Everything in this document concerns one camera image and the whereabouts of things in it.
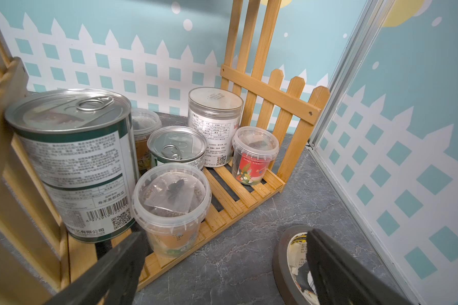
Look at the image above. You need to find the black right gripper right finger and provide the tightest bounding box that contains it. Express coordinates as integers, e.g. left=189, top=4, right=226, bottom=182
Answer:
left=307, top=229, right=410, bottom=305

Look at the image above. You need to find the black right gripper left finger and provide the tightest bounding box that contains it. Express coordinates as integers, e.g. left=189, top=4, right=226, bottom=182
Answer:
left=46, top=231, right=148, bottom=304

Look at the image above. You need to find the brown-label clear plastic cup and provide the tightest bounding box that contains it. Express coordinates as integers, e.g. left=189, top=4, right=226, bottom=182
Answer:
left=132, top=163, right=212, bottom=258

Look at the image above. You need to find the red-label clear plastic cup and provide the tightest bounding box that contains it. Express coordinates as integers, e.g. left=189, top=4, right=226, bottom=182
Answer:
left=232, top=126, right=280, bottom=186

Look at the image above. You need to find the wooden two-tier shelf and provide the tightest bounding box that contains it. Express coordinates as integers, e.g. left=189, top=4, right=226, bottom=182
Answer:
left=0, top=1, right=330, bottom=304

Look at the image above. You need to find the white-label jar with lid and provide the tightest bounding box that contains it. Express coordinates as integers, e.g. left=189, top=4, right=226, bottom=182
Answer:
left=188, top=87, right=244, bottom=168

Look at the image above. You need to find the small silver pull-tab can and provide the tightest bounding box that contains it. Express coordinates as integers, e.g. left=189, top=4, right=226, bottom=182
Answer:
left=147, top=126, right=207, bottom=170

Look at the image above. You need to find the rear clear plastic cup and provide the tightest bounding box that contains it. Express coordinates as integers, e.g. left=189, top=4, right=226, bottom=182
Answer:
left=131, top=108, right=162, bottom=175

